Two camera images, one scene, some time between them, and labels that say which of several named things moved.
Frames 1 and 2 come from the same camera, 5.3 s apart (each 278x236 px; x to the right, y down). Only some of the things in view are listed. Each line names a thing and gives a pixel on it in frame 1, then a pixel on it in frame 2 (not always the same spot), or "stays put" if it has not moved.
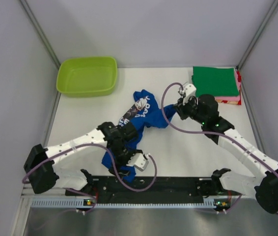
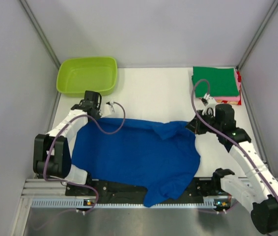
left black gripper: [122, 172] -> [98, 114]
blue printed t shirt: [145, 110] -> [163, 159]
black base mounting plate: [152, 189] stays put
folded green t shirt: [217, 81] stays put
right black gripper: [180, 107] -> [195, 126]
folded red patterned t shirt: [236, 103] stays put
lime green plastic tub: [86, 77] stays put
